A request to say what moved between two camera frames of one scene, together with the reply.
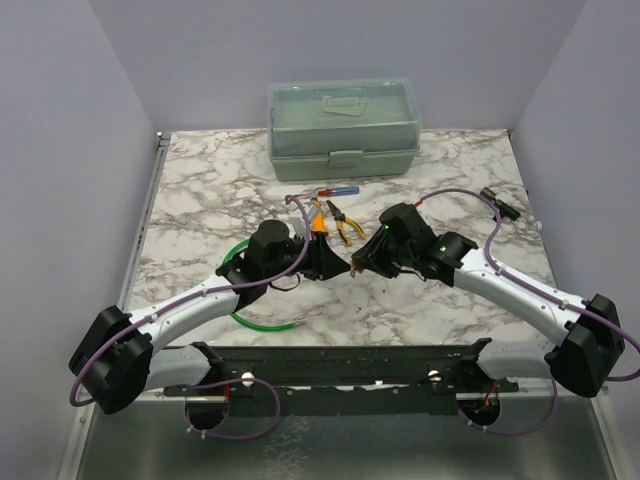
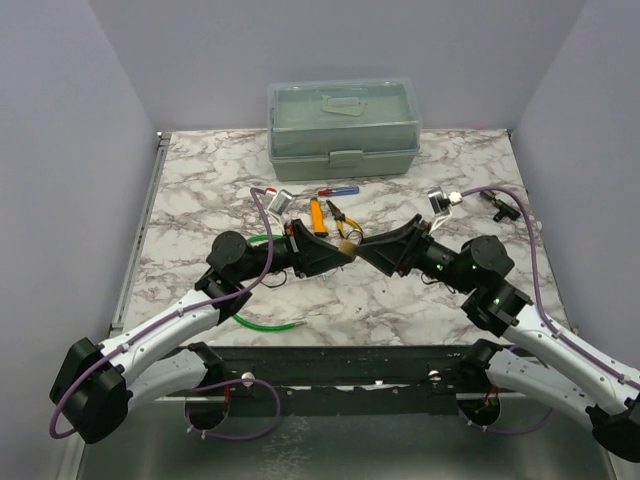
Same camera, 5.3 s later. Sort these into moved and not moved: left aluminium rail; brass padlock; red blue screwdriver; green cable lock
Moved: brass padlock
Not moved: left aluminium rail; red blue screwdriver; green cable lock
